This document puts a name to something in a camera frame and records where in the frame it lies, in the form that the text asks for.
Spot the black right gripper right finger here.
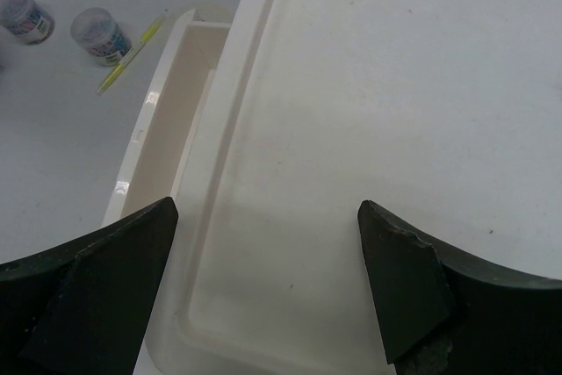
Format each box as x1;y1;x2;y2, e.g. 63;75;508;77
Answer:
357;200;561;374

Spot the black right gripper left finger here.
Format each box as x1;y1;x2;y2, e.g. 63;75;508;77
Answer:
1;197;178;374

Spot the white drawer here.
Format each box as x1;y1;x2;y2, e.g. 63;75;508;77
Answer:
103;11;231;226

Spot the white drawer cabinet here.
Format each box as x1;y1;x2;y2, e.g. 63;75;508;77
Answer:
140;0;562;375

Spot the paperclip jar right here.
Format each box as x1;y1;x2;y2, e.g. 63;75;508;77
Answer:
70;7;132;67

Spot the paperclip jar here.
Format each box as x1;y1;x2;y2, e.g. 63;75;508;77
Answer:
1;0;55;45
70;7;132;67

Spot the paperclip jar middle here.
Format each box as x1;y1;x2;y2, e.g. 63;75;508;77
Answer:
1;0;55;45

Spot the yellow highlighter pen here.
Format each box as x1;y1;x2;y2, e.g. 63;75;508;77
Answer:
96;13;167;96

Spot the white tape roll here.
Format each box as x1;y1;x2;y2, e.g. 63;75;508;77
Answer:
167;2;234;24

